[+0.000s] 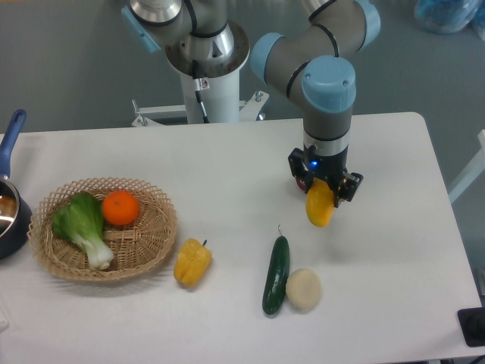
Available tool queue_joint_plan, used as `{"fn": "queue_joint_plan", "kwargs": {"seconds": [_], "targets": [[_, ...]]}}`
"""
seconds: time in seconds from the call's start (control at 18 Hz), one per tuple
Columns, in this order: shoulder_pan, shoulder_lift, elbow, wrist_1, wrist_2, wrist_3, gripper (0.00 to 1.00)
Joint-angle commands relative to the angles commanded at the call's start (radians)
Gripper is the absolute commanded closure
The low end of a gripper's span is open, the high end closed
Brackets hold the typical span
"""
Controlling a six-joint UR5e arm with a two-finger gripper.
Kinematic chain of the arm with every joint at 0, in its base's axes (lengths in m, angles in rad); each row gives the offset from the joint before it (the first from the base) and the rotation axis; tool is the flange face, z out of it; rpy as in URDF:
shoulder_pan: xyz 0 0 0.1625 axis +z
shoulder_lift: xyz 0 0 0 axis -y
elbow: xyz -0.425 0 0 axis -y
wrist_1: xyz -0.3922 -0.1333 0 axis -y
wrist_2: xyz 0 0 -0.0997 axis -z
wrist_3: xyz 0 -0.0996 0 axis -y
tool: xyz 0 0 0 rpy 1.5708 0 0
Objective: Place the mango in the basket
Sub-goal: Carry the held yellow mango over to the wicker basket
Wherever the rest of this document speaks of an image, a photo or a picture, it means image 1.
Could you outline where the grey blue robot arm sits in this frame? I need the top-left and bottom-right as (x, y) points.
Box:
(121, 1), (380, 205)

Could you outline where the yellow bell pepper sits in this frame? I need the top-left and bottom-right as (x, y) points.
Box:
(173, 238), (212, 288)

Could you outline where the blue handled saucepan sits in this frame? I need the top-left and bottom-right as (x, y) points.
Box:
(1, 109), (32, 259)

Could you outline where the clear blue plastic bag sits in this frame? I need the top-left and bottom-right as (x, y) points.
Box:
(414, 0), (484, 35)

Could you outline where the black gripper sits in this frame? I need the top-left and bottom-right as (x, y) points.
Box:
(288, 146), (363, 208)

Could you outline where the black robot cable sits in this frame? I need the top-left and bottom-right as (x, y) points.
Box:
(190, 60), (211, 124)

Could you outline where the orange fruit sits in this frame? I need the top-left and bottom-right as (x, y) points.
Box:
(102, 190), (139, 226)

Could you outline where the white frame at right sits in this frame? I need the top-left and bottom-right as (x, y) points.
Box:
(448, 130), (484, 204)

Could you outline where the round cream bun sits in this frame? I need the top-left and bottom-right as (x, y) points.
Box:
(286, 268), (322, 311)

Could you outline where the black device at edge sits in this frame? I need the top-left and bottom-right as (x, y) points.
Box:
(457, 307), (484, 347)

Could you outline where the woven wicker basket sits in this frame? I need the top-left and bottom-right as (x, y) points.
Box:
(27, 177), (177, 282)

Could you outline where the yellow mango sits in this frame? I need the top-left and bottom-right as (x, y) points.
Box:
(305, 178), (335, 228)

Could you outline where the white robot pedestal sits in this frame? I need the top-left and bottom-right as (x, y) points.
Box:
(130, 20), (271, 127)

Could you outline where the green bok choy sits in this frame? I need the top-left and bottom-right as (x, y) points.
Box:
(51, 193), (114, 270)

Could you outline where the dark green cucumber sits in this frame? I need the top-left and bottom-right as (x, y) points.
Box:
(261, 226), (290, 316)

